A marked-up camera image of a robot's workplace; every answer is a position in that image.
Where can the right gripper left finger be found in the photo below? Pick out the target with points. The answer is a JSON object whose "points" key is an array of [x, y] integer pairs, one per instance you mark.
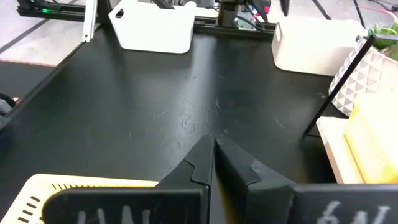
{"points": [[199, 168]]}

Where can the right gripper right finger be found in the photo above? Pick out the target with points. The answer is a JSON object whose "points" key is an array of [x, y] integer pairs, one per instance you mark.
{"points": [[236, 186]]}

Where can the grey plastic basket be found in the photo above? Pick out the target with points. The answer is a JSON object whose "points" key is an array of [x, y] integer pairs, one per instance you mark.
{"points": [[314, 49], [152, 31]]}

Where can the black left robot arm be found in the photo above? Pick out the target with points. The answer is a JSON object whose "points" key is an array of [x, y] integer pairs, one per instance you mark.
{"points": [[230, 12]]}

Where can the black table mat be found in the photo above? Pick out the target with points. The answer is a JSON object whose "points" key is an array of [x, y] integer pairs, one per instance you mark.
{"points": [[124, 109]]}

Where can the white patterned plant pot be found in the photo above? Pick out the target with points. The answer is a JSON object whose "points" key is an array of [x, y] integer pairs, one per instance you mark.
{"points": [[367, 77]]}

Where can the green succulent plant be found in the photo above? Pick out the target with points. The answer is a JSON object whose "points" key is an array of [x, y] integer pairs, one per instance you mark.
{"points": [[385, 34]]}

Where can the black aluminium table frame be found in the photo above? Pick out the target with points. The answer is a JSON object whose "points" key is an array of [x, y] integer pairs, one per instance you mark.
{"points": [[62, 14]]}

